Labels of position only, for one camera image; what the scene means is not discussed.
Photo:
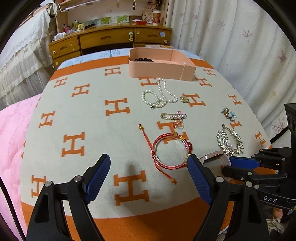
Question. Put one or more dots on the pink quilt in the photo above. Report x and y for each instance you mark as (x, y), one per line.
(14, 124)

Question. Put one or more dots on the white floral curtain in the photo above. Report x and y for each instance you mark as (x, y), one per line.
(243, 42)

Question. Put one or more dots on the orange H pattern blanket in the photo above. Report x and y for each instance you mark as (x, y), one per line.
(96, 108)

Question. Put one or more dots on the blue flower earrings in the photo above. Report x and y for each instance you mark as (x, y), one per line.
(230, 115)

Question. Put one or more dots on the pink cardboard box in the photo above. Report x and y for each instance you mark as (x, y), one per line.
(160, 63)

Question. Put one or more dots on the person right hand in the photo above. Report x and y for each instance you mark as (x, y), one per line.
(274, 213)

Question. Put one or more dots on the gold round pendant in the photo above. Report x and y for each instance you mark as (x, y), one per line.
(184, 99)

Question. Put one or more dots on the red patterned cup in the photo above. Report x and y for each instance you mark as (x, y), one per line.
(156, 16)

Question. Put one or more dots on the pearl safety pin brooch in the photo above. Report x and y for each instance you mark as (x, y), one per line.
(177, 119)

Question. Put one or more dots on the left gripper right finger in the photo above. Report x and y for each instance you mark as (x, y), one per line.
(247, 222)

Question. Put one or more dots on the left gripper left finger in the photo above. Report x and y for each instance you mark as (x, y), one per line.
(48, 219)

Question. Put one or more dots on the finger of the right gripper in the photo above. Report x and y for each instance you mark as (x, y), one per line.
(241, 174)
(244, 162)

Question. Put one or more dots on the lace covered piano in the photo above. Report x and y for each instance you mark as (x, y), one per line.
(26, 62)

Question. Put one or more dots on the wooden desk with drawers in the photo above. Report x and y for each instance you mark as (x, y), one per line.
(107, 37)

